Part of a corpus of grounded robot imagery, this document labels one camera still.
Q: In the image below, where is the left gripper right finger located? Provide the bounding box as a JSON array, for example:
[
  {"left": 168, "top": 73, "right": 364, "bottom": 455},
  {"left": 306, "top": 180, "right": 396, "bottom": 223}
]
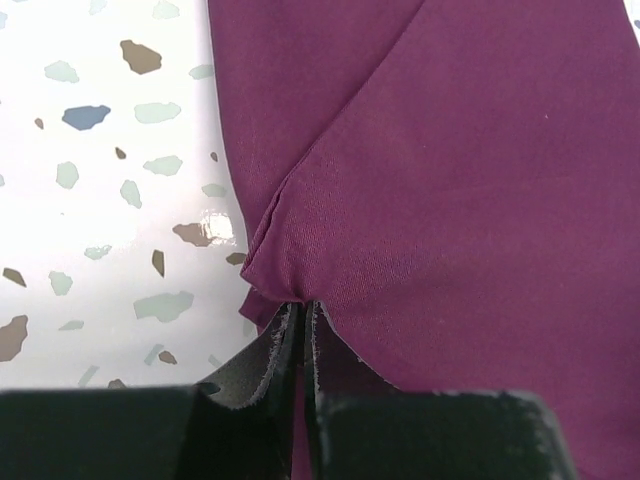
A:
[{"left": 304, "top": 302, "right": 578, "bottom": 480}]

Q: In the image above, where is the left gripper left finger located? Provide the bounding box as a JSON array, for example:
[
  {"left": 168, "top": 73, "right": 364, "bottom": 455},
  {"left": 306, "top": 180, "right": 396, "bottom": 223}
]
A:
[{"left": 1, "top": 304, "right": 300, "bottom": 479}]

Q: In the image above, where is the purple cloth mat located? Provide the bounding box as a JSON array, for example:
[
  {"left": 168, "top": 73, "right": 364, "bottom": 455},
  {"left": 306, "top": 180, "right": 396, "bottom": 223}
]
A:
[{"left": 209, "top": 1, "right": 639, "bottom": 479}]

